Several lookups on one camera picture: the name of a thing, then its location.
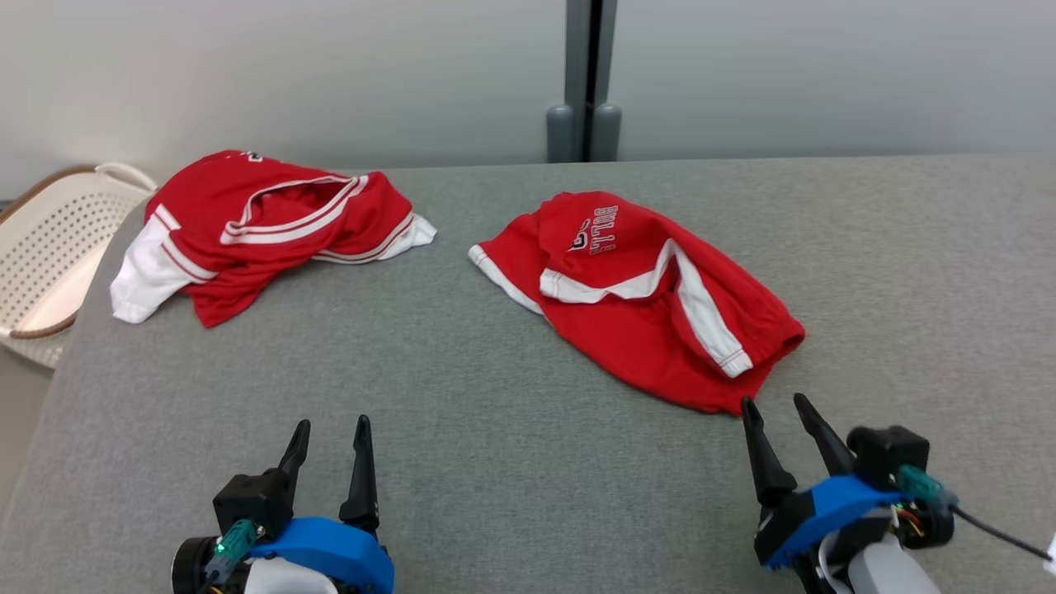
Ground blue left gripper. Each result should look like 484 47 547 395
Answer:
246 414 396 594

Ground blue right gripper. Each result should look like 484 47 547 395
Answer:
740 393 907 572

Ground red shorts with white stripes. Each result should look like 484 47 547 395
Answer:
469 191 807 416

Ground red Bulls basketball jersey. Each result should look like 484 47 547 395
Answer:
110 149 438 329

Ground white perforated laundry basket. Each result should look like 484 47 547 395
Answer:
0 163 158 370

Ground grey cylinder post foot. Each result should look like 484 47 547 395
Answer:
546 103 576 163
591 102 622 163

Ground grey partition post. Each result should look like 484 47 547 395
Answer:
565 0 618 162

